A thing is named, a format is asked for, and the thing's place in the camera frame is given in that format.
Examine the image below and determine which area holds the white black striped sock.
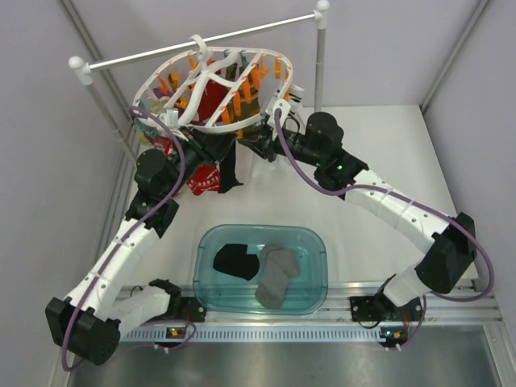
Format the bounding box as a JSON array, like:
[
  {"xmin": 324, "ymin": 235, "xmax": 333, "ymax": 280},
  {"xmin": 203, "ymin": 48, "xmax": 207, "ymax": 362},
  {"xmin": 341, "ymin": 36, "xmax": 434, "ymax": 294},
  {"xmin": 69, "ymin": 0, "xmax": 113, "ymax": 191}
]
[{"xmin": 281, "ymin": 84, "xmax": 305, "ymax": 114}]

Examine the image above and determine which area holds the grey sock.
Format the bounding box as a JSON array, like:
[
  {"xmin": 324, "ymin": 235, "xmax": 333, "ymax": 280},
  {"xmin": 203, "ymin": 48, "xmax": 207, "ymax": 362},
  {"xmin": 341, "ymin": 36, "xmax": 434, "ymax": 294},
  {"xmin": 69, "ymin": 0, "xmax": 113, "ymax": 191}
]
[{"xmin": 255, "ymin": 243, "xmax": 300, "ymax": 310}]

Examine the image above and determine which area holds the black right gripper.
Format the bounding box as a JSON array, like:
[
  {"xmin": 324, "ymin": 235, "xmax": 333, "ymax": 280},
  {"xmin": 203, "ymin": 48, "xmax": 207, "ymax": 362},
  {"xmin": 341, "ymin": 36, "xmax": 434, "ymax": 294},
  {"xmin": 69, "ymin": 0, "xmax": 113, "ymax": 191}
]
[{"xmin": 239, "ymin": 122, "xmax": 324, "ymax": 169}]

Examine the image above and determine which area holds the teal transparent plastic tub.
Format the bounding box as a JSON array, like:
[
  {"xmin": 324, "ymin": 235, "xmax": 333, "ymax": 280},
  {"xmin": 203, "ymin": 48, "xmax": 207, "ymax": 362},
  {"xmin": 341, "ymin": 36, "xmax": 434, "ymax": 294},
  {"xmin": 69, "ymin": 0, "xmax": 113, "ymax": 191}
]
[{"xmin": 193, "ymin": 224, "xmax": 328, "ymax": 315}]

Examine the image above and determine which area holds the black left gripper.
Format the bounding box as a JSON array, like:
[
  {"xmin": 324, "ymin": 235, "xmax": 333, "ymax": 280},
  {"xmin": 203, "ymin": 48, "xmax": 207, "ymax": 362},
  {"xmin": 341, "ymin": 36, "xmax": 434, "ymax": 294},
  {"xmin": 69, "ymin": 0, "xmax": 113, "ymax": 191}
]
[{"xmin": 163, "ymin": 125, "xmax": 236, "ymax": 198}]

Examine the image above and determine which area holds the olive green sock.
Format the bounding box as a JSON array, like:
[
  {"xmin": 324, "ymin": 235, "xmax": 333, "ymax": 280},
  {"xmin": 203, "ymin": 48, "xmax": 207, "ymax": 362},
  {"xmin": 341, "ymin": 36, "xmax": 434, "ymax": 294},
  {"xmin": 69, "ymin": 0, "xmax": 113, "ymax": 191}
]
[{"xmin": 220, "ymin": 63, "xmax": 260, "ymax": 139}]

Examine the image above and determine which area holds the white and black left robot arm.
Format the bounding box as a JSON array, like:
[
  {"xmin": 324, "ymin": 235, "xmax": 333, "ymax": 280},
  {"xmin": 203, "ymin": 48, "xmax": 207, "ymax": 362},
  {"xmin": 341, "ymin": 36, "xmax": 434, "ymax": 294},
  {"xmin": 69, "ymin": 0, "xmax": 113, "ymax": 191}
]
[{"xmin": 44, "ymin": 131, "xmax": 235, "ymax": 365}]

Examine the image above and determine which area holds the aluminium mounting rail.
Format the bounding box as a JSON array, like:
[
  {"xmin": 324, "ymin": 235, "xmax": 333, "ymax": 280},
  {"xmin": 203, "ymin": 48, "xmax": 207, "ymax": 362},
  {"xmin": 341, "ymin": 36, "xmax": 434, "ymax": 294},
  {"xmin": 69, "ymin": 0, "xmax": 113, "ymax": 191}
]
[{"xmin": 119, "ymin": 285, "xmax": 503, "ymax": 347}]

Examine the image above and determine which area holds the red patterned sock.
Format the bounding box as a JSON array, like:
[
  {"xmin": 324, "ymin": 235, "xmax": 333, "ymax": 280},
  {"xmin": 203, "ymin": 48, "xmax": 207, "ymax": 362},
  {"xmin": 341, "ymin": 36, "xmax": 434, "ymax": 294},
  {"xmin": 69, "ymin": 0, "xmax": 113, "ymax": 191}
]
[{"xmin": 186, "ymin": 164, "xmax": 220, "ymax": 196}]

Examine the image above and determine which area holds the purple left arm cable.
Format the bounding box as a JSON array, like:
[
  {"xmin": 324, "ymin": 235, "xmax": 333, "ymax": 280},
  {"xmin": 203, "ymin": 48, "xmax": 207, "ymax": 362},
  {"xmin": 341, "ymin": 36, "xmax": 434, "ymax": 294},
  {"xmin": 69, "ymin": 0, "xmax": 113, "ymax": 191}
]
[{"xmin": 60, "ymin": 105, "xmax": 198, "ymax": 371}]

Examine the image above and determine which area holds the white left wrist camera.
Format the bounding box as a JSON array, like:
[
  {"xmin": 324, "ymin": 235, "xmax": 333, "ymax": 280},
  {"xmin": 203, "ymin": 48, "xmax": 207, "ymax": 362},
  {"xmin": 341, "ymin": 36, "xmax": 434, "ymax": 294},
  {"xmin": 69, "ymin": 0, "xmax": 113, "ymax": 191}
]
[{"xmin": 159, "ymin": 108, "xmax": 180, "ymax": 130}]

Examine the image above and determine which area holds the white drying rack stand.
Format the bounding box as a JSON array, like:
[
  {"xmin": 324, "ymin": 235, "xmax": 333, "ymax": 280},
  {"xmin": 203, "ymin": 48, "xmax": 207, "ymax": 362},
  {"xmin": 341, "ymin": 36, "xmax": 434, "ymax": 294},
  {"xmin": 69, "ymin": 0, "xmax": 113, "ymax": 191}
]
[{"xmin": 69, "ymin": 1, "xmax": 330, "ymax": 144}]

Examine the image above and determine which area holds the white oval clip hanger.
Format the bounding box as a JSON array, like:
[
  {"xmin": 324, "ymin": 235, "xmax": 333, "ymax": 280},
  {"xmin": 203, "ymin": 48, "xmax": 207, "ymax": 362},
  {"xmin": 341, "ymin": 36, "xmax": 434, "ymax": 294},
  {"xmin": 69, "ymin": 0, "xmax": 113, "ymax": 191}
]
[{"xmin": 132, "ymin": 35, "xmax": 293, "ymax": 138}]

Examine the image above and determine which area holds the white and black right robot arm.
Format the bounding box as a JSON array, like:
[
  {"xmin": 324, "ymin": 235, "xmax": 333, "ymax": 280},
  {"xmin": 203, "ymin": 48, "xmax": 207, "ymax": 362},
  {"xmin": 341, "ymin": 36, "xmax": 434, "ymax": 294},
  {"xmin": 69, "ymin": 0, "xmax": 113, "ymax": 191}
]
[{"xmin": 236, "ymin": 112, "xmax": 476, "ymax": 322}]

